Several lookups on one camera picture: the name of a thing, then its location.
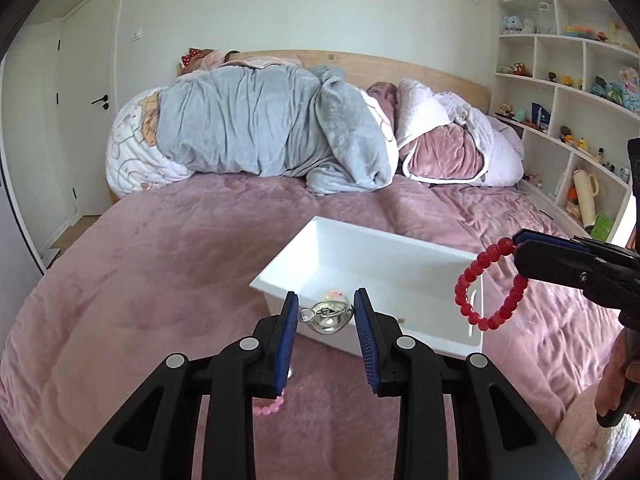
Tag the person's right hand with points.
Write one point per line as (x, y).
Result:
(610, 380)

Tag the wooden headboard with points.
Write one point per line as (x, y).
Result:
(400, 67)

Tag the pink velvet white-trimmed quilt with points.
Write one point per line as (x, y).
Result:
(445, 155)

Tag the white plastic box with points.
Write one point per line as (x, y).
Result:
(380, 270)

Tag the teal doll figure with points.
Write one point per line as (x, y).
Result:
(607, 89)

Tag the pale lilac quilt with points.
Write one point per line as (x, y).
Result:
(500, 150)

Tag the white shelf unit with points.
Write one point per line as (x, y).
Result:
(542, 55)

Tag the rainbow striped toy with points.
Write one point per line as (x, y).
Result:
(582, 32)

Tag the white door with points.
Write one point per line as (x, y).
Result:
(95, 60)

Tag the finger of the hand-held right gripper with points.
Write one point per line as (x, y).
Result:
(550, 240)
(560, 265)

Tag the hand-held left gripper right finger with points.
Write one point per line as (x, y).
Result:
(366, 340)

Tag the pink fluffy cloth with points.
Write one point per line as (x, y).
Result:
(590, 440)

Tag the blue box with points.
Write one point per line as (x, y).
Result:
(541, 116)

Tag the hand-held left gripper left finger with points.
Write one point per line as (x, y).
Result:
(286, 340)

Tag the red polka-dot bow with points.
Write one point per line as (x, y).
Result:
(191, 57)

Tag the cream thermos bottle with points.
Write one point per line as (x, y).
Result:
(586, 200)

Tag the grey duvet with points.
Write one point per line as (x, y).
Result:
(250, 120)

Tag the blue elephant plush toy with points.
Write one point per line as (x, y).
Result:
(515, 25)

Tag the cartoon print pillow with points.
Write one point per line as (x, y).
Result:
(132, 150)

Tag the red panda figure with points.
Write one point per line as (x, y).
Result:
(520, 69)

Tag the pink bedspread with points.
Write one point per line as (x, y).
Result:
(150, 260)

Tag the green box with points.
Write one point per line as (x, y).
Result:
(602, 226)

